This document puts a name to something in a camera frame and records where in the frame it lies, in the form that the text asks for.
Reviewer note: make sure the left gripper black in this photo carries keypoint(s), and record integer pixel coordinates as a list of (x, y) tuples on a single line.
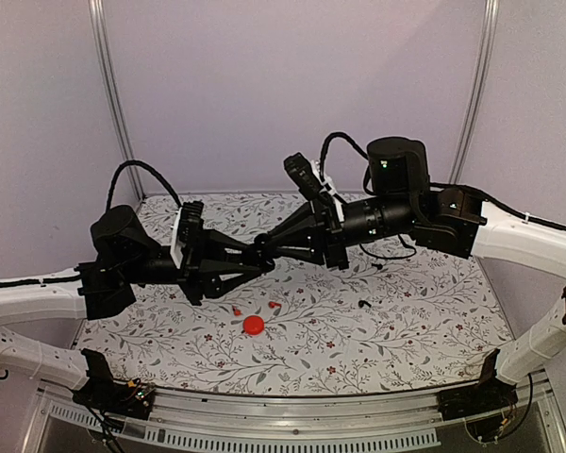
[(202, 272)]

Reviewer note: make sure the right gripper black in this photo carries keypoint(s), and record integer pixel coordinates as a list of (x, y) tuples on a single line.
[(330, 245)]

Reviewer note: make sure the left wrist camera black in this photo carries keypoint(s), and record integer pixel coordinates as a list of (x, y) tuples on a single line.
[(188, 222)]

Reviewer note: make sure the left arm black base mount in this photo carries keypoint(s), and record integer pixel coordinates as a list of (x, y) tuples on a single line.
[(134, 398)]

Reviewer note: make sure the aluminium frame post left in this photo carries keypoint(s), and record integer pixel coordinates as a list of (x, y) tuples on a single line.
[(105, 61)]

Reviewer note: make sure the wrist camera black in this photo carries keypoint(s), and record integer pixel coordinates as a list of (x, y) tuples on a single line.
[(305, 174), (188, 222)]

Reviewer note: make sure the aluminium rail base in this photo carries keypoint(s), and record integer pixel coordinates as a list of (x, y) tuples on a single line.
[(185, 421)]

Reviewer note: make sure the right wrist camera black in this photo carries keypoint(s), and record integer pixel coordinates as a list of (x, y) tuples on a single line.
[(305, 174)]

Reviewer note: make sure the black earbud charging case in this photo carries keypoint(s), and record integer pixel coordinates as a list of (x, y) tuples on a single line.
[(259, 255)]

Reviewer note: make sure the red round charging case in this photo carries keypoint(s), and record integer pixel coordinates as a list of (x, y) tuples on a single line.
[(253, 325)]

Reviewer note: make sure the floral patterned table mat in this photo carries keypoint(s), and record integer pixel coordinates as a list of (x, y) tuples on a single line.
[(432, 321)]

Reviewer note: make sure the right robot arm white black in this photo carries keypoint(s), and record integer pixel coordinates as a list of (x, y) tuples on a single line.
[(457, 220)]

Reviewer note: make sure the aluminium frame post right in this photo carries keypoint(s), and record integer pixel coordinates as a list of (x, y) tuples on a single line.
[(483, 63)]

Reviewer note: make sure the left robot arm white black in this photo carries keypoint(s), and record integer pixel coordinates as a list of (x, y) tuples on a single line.
[(127, 256)]

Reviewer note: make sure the aluminium frame post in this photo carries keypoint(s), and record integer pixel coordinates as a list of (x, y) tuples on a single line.
[(483, 63), (105, 61)]

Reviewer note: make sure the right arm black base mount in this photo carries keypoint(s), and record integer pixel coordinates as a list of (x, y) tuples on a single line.
[(488, 394)]

